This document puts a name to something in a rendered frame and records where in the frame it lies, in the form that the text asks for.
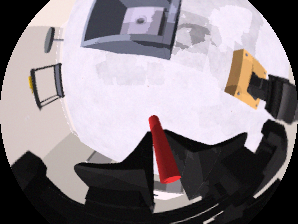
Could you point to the red peg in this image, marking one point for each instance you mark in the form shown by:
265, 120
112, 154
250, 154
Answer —
167, 167

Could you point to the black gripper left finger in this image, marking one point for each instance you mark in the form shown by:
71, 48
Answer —
133, 173

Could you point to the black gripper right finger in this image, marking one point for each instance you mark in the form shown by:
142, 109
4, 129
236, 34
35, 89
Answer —
197, 162

